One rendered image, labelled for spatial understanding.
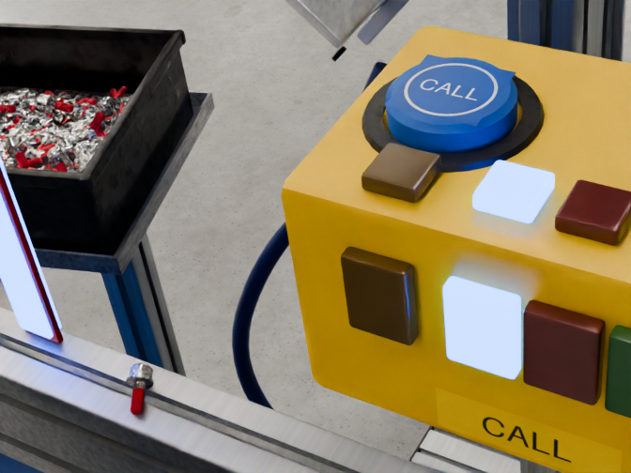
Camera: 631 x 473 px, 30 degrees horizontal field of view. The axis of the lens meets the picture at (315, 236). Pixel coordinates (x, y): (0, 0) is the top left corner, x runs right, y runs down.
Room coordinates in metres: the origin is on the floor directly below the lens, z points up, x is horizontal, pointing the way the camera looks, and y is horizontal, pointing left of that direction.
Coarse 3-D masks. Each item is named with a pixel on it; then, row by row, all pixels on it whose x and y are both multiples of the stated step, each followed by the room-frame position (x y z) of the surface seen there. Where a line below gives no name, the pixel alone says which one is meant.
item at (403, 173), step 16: (384, 160) 0.27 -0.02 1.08; (400, 160) 0.27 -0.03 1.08; (416, 160) 0.27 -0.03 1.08; (432, 160) 0.27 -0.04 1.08; (368, 176) 0.27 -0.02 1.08; (384, 176) 0.26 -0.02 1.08; (400, 176) 0.26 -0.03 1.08; (416, 176) 0.26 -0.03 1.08; (432, 176) 0.26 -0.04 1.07; (384, 192) 0.26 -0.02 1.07; (400, 192) 0.26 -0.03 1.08; (416, 192) 0.26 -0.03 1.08
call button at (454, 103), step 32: (448, 64) 0.31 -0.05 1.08; (480, 64) 0.31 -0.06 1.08; (416, 96) 0.29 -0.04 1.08; (448, 96) 0.29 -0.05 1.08; (480, 96) 0.29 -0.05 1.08; (512, 96) 0.29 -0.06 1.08; (416, 128) 0.28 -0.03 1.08; (448, 128) 0.28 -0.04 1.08; (480, 128) 0.28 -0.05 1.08; (512, 128) 0.28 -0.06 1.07
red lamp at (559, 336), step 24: (528, 312) 0.22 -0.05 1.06; (552, 312) 0.22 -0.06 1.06; (528, 336) 0.22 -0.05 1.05; (552, 336) 0.22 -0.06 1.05; (576, 336) 0.21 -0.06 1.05; (600, 336) 0.21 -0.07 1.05; (528, 360) 0.22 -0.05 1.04; (552, 360) 0.22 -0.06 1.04; (576, 360) 0.21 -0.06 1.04; (600, 360) 0.21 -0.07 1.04; (528, 384) 0.22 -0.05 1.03; (552, 384) 0.22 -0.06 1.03; (576, 384) 0.21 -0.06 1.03; (600, 384) 0.21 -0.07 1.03
